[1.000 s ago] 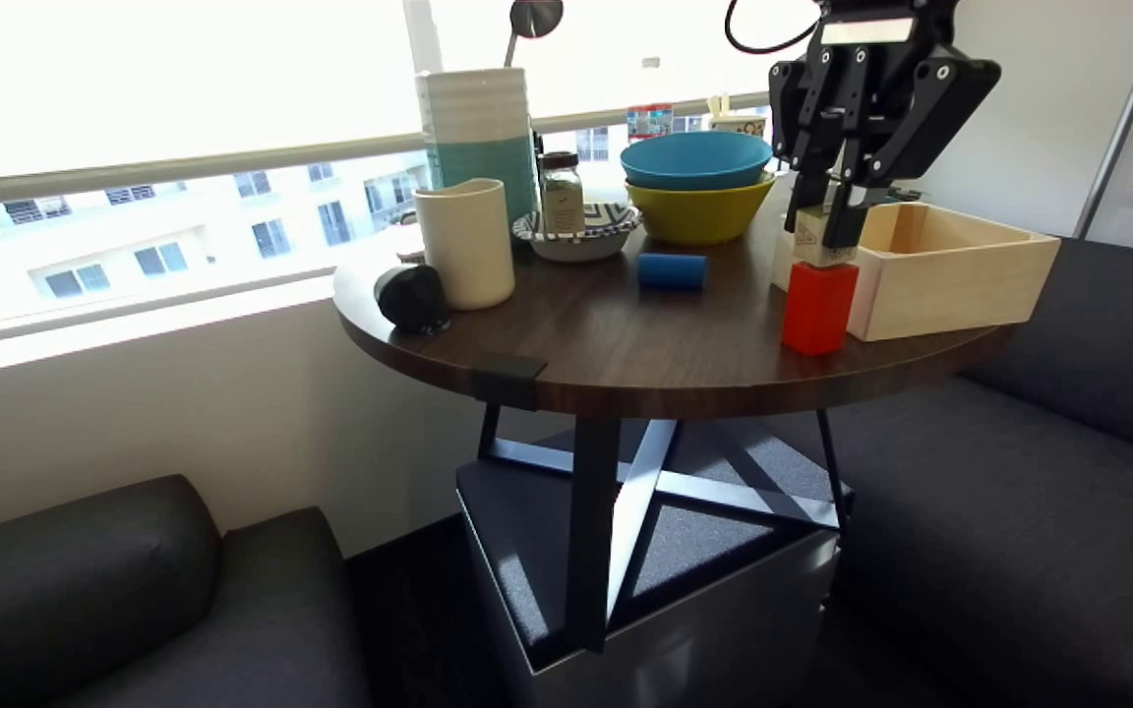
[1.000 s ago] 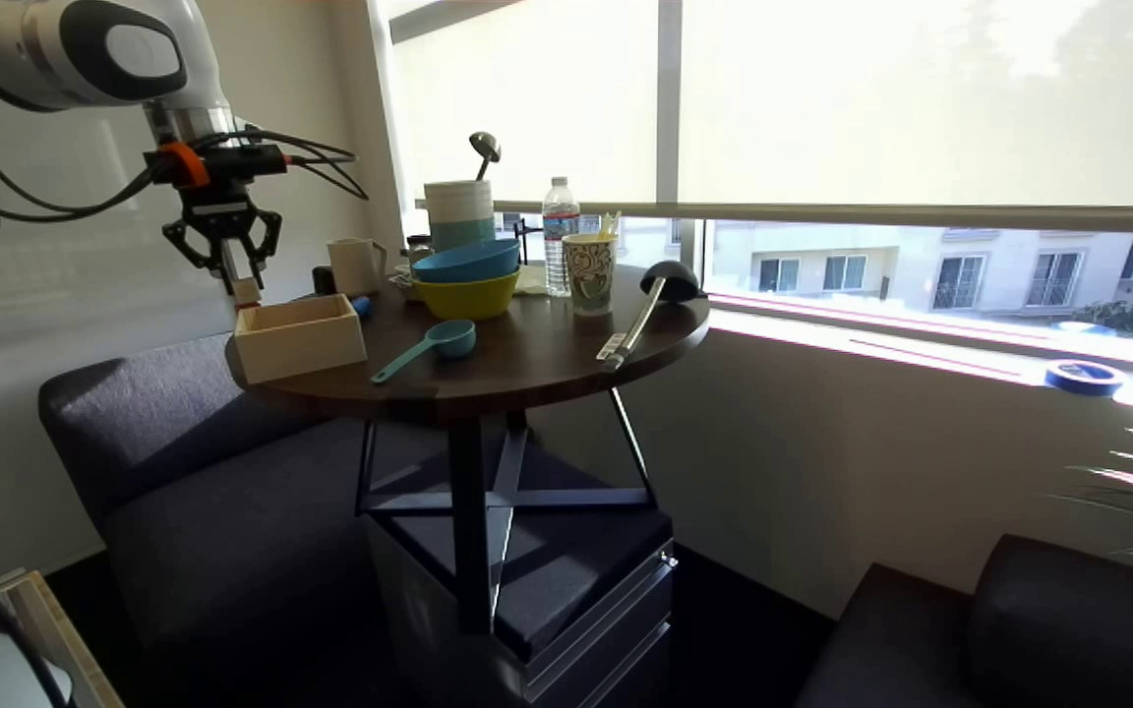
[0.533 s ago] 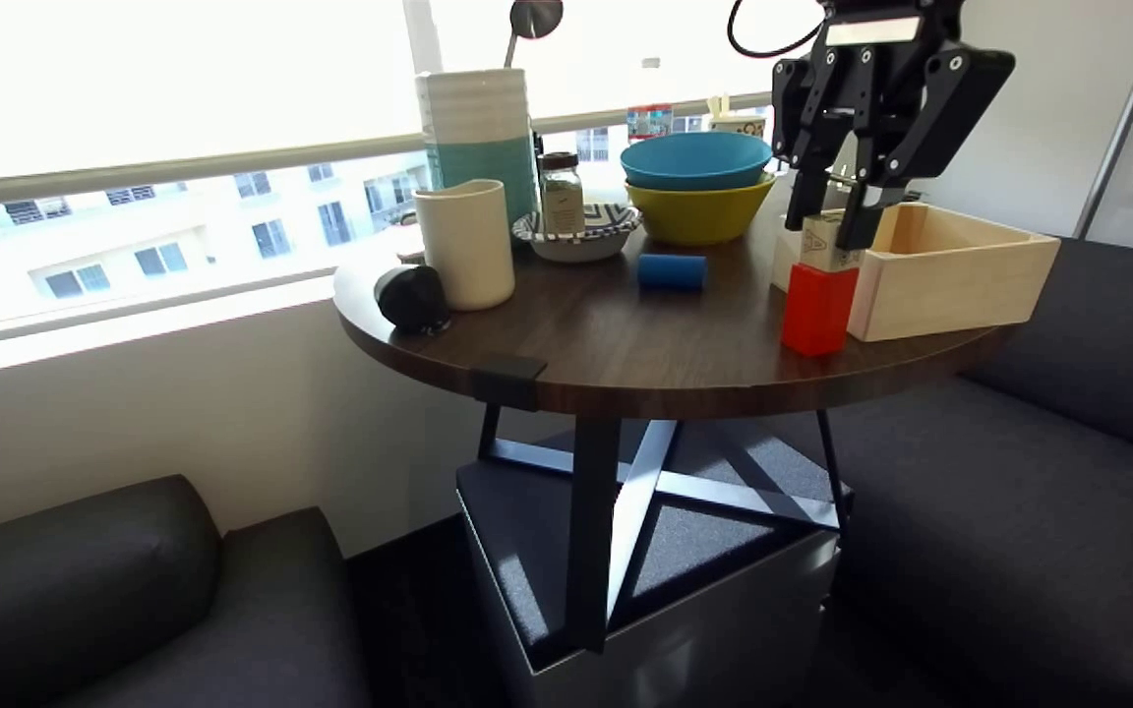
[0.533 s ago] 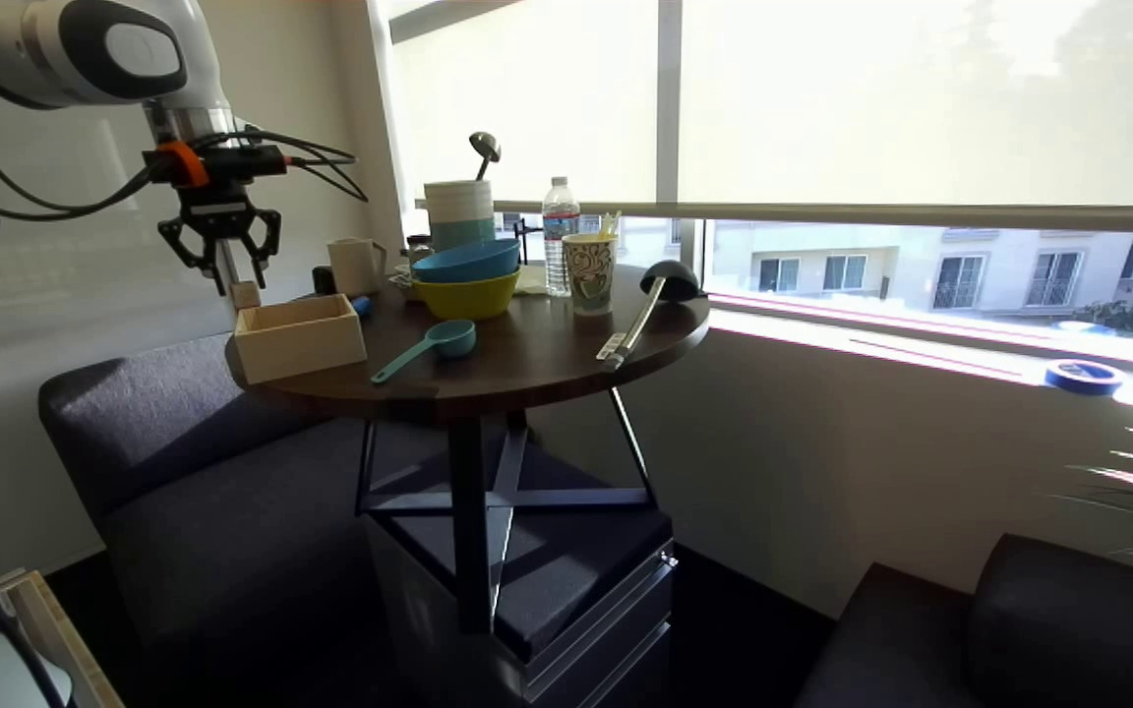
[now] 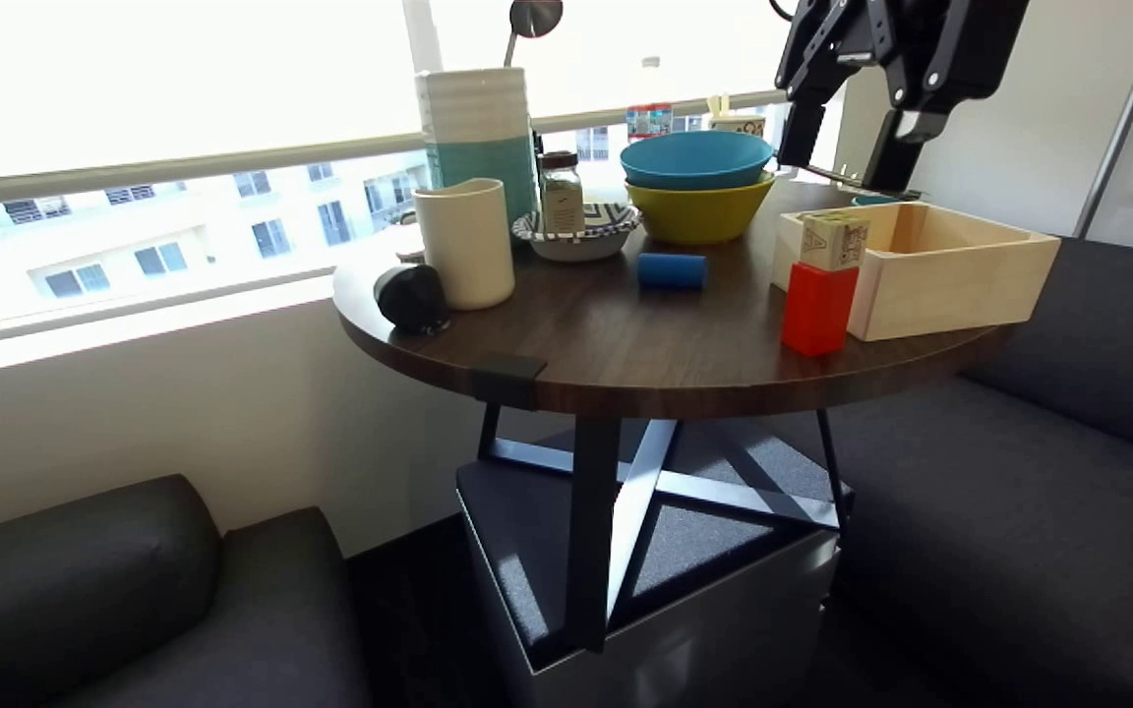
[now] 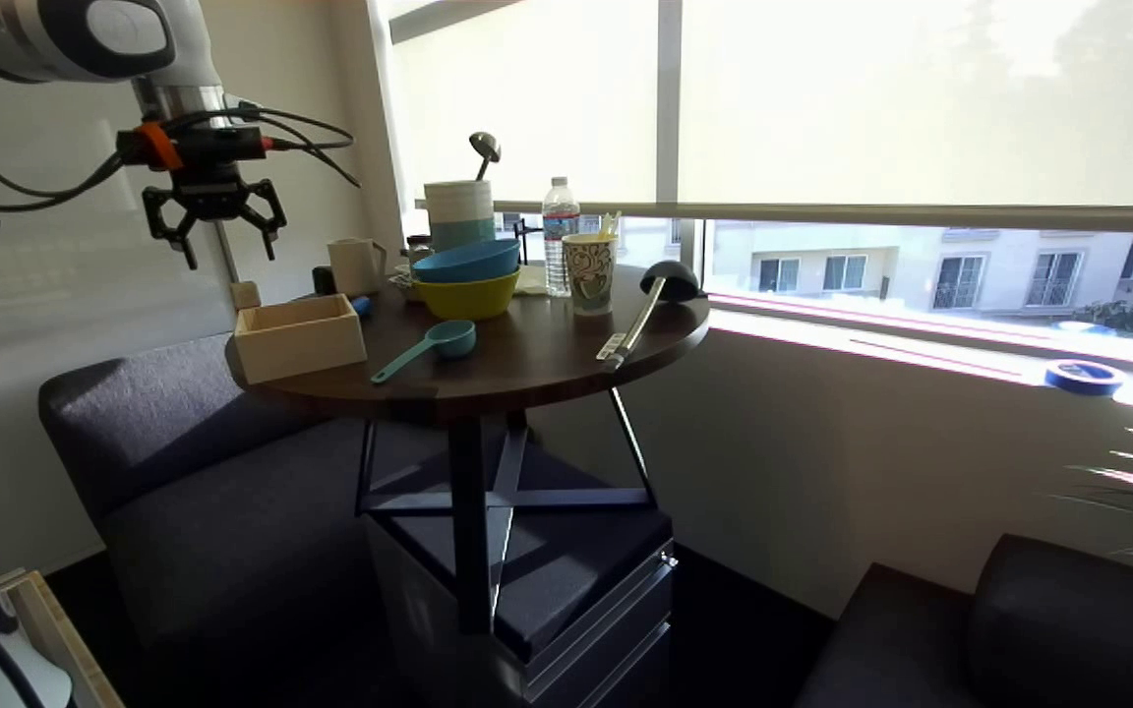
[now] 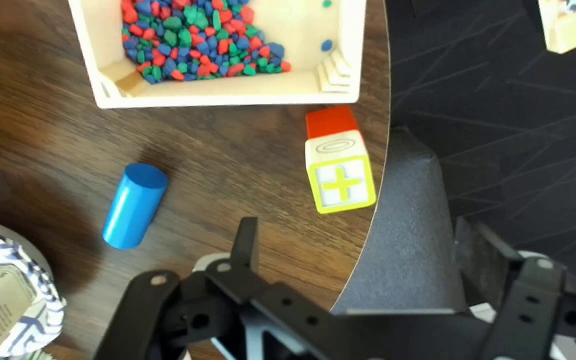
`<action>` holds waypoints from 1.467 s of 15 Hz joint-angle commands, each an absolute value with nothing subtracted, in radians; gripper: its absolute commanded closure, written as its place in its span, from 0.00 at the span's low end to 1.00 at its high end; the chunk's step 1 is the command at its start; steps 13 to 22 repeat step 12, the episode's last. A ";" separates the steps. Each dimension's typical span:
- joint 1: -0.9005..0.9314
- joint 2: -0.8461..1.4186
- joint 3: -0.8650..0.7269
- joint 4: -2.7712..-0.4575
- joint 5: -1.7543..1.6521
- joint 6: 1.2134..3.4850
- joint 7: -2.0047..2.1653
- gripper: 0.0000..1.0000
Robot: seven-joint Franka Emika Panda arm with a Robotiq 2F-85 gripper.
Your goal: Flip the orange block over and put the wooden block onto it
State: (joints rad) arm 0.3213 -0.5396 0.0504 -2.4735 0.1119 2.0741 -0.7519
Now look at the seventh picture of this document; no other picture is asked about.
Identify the grey fabric sofa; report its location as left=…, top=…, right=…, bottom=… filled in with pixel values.
left=330, top=124, right=478, bottom=316

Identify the cardboard box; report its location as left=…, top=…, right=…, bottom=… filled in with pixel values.
left=65, top=0, right=369, bottom=112

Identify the wooden block yellow plus print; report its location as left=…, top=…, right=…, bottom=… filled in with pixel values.
left=302, top=128, right=379, bottom=218

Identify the coloured pebbles pile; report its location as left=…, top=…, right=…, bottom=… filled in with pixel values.
left=117, top=0, right=338, bottom=86

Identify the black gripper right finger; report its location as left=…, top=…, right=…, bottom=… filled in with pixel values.
left=453, top=217, right=576, bottom=360

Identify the blue cylinder block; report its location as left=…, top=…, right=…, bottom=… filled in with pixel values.
left=100, top=162, right=171, bottom=253

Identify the white blue patterned paper cup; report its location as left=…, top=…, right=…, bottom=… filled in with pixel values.
left=0, top=217, right=69, bottom=360

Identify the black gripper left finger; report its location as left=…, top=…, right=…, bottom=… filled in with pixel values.
left=94, top=217, right=369, bottom=360

